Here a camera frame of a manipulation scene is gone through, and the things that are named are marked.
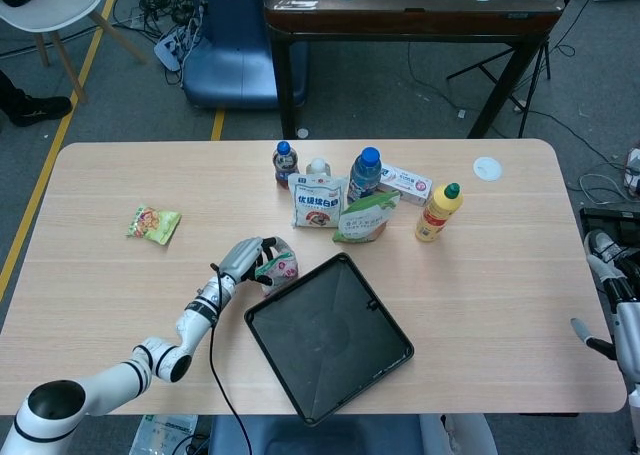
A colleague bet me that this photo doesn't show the green yellow snack packet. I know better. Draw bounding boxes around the green yellow snack packet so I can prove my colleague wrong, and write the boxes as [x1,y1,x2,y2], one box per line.
[125,204,183,247]

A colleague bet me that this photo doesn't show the clear water bottle blue cap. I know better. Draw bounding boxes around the clear water bottle blue cap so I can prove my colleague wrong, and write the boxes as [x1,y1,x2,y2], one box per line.
[347,146,384,205]

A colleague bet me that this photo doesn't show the white caster sugar bag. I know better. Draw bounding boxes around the white caster sugar bag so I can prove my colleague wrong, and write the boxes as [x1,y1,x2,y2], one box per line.
[287,172,350,231]

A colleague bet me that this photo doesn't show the white chair wooden legs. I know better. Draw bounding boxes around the white chair wooden legs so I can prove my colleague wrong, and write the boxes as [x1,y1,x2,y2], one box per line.
[0,0,149,105]

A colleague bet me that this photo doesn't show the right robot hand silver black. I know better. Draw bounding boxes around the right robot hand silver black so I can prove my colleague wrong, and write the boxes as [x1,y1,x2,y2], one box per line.
[571,253,640,382]

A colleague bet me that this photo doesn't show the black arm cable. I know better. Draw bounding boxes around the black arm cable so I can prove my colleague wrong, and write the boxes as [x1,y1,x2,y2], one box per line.
[208,262,252,455]

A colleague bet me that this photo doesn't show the brown mahjong table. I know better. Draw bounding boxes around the brown mahjong table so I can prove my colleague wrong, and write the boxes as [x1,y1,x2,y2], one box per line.
[263,0,564,140]

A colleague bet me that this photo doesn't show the black shoe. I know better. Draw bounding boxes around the black shoe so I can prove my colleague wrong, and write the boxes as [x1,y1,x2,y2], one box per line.
[7,94,74,128]

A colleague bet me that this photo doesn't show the yellow bottle green cap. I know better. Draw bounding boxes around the yellow bottle green cap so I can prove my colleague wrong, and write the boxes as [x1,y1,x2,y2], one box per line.
[414,182,464,243]

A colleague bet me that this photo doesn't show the black floor cable bundle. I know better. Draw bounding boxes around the black floor cable bundle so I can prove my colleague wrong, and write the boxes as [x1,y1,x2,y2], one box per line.
[112,0,207,86]

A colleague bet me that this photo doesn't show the black tripod stand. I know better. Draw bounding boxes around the black tripod stand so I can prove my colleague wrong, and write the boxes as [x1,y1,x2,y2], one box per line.
[446,0,586,111]

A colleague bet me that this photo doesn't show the white power strip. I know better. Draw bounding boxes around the white power strip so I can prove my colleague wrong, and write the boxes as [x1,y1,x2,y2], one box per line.
[153,24,201,71]

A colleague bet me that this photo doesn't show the black square plastic tray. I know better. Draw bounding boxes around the black square plastic tray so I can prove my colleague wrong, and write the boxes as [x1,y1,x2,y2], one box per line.
[243,252,416,428]

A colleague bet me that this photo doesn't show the black flat case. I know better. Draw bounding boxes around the black flat case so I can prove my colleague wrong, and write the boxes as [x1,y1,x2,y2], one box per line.
[579,207,640,246]

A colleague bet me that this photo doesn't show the white round table grommet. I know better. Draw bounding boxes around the white round table grommet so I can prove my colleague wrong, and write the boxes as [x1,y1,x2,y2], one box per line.
[472,156,503,181]

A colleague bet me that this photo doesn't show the clear plastic bag green print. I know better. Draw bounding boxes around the clear plastic bag green print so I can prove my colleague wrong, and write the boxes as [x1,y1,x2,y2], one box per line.
[132,414,199,455]

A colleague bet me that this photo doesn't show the green white pouch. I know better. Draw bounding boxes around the green white pouch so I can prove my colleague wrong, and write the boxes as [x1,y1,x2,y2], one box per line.
[332,190,402,246]

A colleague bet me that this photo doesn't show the white green snack bag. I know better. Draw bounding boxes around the white green snack bag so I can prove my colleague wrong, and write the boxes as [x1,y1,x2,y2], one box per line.
[254,242,301,298]

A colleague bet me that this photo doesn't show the small white capped bottle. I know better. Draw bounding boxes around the small white capped bottle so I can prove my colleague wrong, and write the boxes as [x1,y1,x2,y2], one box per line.
[305,157,333,178]

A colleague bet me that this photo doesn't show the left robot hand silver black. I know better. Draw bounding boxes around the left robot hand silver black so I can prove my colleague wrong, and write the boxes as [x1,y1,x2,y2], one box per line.
[218,235,291,282]

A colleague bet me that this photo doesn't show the white pink toothpaste box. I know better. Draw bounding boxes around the white pink toothpaste box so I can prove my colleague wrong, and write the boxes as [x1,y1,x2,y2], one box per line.
[378,162,433,207]

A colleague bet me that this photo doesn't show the grey white sneaker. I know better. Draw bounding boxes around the grey white sneaker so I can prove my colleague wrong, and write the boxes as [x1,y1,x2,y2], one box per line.
[583,228,632,266]

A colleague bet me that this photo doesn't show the small cola bottle blue cap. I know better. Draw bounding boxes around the small cola bottle blue cap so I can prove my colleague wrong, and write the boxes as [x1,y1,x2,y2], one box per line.
[272,140,301,190]

